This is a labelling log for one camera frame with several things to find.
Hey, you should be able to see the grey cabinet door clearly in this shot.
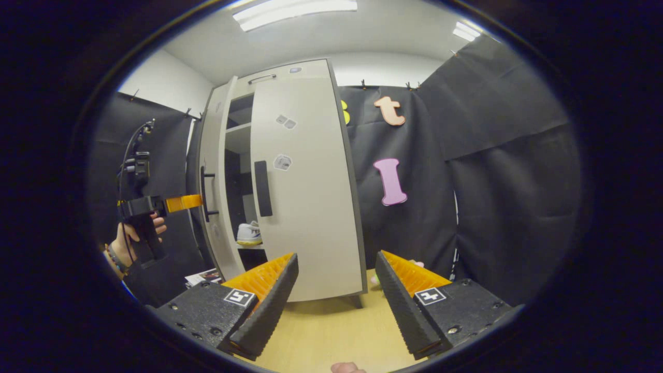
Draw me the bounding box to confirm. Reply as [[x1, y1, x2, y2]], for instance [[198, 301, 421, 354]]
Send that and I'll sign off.
[[198, 77, 247, 281], [250, 78, 367, 303]]

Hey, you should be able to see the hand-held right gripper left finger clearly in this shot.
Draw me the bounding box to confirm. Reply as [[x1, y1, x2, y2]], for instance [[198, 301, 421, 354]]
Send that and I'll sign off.
[[155, 253, 300, 362]]

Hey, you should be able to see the large ceiling light panel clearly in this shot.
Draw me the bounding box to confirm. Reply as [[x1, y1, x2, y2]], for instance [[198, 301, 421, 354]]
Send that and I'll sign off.
[[232, 0, 359, 33]]

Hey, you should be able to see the white sneaker shoe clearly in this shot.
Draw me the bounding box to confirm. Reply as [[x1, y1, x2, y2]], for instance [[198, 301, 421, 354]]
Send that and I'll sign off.
[[237, 221, 263, 246]]

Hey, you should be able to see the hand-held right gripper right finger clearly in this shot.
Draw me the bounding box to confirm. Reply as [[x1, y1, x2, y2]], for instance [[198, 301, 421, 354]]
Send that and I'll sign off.
[[374, 250, 513, 361]]

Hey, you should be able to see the beaded bracelet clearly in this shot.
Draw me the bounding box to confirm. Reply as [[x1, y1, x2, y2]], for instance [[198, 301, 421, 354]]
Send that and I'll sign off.
[[104, 243, 130, 275]]

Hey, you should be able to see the small ceiling light panel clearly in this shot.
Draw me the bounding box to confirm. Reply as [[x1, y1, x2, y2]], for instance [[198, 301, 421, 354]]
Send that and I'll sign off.
[[452, 21, 483, 43]]

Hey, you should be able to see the black backdrop cloth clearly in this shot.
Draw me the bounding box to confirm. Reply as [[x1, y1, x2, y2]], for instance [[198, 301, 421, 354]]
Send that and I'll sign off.
[[88, 36, 581, 309]]

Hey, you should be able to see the printed leaflet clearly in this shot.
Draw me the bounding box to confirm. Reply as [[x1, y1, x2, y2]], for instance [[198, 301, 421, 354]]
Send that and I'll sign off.
[[185, 268, 224, 288]]

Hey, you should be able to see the grey cabinet drawer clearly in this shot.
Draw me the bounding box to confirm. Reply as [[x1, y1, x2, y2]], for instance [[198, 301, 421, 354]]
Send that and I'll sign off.
[[230, 59, 332, 99]]

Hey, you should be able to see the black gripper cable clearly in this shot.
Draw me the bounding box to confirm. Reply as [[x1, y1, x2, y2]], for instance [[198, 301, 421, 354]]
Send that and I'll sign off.
[[118, 119, 156, 208]]

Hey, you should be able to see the pink green plush toy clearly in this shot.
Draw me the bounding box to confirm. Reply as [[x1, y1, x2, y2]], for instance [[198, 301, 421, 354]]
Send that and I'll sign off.
[[370, 259, 425, 285]]

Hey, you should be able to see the grey shoe cabinet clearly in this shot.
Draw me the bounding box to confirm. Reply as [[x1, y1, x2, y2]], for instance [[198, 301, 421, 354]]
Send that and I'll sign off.
[[207, 59, 368, 309]]

